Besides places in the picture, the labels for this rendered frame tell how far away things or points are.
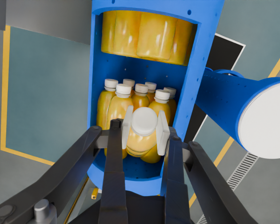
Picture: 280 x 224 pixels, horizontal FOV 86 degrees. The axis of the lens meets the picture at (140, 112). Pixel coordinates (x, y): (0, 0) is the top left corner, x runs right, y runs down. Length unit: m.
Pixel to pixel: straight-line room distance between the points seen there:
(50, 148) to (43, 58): 1.04
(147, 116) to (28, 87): 1.81
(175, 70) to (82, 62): 1.23
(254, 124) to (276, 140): 0.11
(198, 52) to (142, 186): 0.32
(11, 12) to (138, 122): 0.66
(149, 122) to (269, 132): 0.51
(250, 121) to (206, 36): 0.37
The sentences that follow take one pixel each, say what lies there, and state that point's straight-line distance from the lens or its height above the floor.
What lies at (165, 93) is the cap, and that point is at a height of 1.12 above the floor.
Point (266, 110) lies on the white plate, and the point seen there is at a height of 1.04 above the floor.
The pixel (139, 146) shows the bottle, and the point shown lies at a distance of 0.26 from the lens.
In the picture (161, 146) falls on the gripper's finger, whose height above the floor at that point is 1.37.
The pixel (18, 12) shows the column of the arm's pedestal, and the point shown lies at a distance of 0.80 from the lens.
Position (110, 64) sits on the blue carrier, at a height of 1.02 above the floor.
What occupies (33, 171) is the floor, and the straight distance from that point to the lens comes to 2.51.
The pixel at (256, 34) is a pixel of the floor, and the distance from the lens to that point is 1.79.
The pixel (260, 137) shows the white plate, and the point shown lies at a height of 1.04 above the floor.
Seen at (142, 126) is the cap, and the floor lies 1.31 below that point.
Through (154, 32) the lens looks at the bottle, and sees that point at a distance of 0.31.
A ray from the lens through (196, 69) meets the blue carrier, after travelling 0.33.
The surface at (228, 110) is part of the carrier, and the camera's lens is 0.65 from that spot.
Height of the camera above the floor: 1.51
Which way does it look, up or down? 70 degrees down
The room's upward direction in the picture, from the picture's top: 172 degrees counter-clockwise
